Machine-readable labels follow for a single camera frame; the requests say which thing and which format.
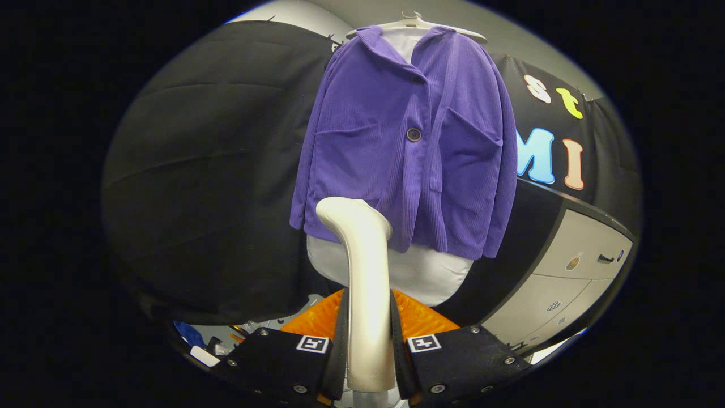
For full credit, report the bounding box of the purple jacket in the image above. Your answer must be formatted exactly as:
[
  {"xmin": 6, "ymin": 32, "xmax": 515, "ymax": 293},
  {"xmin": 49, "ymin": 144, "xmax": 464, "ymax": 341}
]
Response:
[{"xmin": 289, "ymin": 25, "xmax": 518, "ymax": 261}]

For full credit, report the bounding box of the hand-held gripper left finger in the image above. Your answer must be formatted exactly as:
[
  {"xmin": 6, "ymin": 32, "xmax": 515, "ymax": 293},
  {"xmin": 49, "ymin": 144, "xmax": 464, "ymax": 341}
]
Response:
[{"xmin": 212, "ymin": 289, "xmax": 352, "ymax": 408}]

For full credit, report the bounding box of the small white box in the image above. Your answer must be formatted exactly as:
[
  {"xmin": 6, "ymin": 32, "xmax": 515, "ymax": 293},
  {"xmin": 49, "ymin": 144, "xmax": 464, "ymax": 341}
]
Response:
[{"xmin": 190, "ymin": 346, "xmax": 220, "ymax": 368}]

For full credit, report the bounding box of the white clothes hanger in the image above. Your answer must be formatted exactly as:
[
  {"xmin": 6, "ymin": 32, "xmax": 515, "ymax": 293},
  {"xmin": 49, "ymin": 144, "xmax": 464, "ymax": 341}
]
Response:
[{"xmin": 346, "ymin": 11, "xmax": 488, "ymax": 45}]

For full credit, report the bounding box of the blue cloth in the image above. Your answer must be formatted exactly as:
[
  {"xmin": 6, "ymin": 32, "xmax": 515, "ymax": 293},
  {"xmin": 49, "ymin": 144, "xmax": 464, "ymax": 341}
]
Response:
[{"xmin": 173, "ymin": 321, "xmax": 207, "ymax": 349}]

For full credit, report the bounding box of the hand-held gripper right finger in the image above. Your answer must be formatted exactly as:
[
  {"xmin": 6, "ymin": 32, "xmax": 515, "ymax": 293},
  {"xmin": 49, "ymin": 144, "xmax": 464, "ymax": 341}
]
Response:
[{"xmin": 390, "ymin": 289, "xmax": 533, "ymax": 408}]

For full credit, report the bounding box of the grey cabinet with black top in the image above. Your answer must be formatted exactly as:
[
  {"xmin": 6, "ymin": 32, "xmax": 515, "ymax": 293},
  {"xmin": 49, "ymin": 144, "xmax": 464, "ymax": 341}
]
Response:
[{"xmin": 439, "ymin": 178, "xmax": 635, "ymax": 355}]

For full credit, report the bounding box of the white garment steamer handle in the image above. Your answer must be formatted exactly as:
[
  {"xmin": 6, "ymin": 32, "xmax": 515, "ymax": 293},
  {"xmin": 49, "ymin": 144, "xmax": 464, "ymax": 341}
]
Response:
[{"xmin": 315, "ymin": 197, "xmax": 397, "ymax": 393}]

